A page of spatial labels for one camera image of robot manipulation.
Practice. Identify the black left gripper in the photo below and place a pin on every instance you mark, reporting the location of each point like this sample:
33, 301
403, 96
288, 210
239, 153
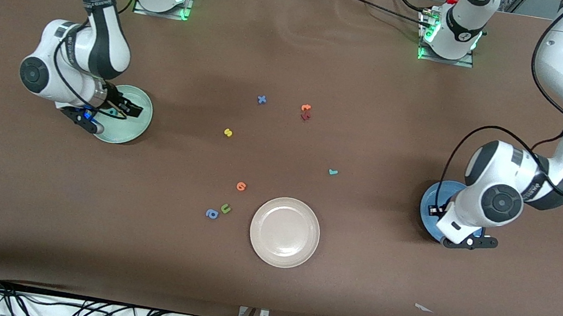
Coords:
438, 209

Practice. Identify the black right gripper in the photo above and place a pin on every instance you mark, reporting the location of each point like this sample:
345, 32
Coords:
114, 98

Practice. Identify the teal letter p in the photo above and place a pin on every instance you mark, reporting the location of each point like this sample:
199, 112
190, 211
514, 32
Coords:
112, 112

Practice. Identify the yellow letter s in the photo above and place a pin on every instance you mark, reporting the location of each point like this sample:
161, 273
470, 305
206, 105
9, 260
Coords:
228, 132

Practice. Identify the teal letter L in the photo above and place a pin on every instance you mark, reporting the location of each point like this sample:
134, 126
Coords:
333, 172

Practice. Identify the blue plate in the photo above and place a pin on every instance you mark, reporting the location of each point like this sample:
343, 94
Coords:
425, 221

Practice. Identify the green plate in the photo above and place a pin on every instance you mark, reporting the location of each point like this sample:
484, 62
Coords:
125, 130

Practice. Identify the white paper scrap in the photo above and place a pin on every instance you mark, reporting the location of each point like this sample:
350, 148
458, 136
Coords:
423, 308

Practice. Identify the blue letter x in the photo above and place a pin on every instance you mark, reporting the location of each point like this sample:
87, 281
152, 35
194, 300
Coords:
261, 99

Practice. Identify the blue letter a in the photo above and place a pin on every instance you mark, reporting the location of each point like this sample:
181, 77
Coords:
212, 214

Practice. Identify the orange letter e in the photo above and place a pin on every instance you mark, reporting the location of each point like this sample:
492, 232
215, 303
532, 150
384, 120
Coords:
241, 186

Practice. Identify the green letter u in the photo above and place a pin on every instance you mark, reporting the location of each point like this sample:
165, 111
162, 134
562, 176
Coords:
225, 208

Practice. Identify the beige plate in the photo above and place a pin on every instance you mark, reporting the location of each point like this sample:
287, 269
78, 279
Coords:
285, 232

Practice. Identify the dark red letter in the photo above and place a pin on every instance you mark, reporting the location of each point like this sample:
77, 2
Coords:
305, 117

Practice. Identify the orange letter t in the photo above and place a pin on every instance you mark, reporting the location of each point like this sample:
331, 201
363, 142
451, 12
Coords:
305, 108

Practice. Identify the brown table cover mat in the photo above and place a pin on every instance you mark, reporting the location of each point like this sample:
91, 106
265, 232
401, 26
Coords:
263, 288

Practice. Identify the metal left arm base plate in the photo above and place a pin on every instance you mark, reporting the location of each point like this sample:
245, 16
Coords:
444, 60

